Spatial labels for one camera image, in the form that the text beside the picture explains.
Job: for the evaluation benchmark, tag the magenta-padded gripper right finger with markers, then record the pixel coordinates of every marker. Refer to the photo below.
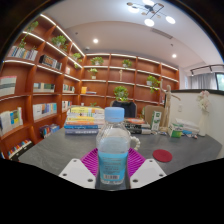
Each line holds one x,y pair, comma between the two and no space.
146,173

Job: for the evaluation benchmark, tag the green and white carton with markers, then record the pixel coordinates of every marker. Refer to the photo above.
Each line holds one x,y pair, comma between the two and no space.
156,120

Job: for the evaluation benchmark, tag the wooden shelf unit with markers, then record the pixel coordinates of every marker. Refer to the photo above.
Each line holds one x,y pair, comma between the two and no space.
28,100

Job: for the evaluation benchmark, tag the stack of dark books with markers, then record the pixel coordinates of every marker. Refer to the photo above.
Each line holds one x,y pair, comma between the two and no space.
136,126

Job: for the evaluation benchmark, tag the round red coaster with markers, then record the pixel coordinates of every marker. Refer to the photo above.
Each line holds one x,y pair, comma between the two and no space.
162,155

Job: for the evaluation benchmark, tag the window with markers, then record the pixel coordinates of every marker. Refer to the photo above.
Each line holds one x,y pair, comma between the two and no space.
220,81

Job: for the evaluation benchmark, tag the black track light rail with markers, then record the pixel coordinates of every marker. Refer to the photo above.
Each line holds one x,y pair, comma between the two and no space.
206,67

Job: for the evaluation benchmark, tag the stack of white books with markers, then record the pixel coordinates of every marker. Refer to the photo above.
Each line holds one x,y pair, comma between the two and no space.
188,125

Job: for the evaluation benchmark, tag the wooden artist mannequin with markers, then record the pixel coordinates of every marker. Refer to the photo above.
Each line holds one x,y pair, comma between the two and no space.
167,103

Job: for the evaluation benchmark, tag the tan chair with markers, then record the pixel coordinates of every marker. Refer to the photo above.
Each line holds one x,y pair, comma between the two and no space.
151,113

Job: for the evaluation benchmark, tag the green and white tissue box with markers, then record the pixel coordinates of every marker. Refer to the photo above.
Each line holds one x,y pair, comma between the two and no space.
175,130

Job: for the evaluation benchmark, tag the grey curtain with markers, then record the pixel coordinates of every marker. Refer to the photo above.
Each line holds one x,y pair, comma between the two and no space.
203,81

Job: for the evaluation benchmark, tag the recessed ceiling light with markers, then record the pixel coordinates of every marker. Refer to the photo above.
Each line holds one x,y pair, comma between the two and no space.
95,40
174,55

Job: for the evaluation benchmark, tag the white wall socket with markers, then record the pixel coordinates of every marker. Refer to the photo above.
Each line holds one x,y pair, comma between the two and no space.
180,107

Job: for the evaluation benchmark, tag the stack of colourful books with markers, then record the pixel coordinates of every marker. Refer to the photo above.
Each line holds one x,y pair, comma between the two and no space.
81,121

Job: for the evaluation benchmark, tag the clear blue-capped water bottle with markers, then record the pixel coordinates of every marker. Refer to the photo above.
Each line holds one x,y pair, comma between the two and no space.
113,150

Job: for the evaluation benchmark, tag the branched ceiling lamp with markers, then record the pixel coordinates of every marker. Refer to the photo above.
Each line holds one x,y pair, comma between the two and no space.
150,11

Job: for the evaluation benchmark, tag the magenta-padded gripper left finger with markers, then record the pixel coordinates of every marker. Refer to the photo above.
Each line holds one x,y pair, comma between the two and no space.
78,173

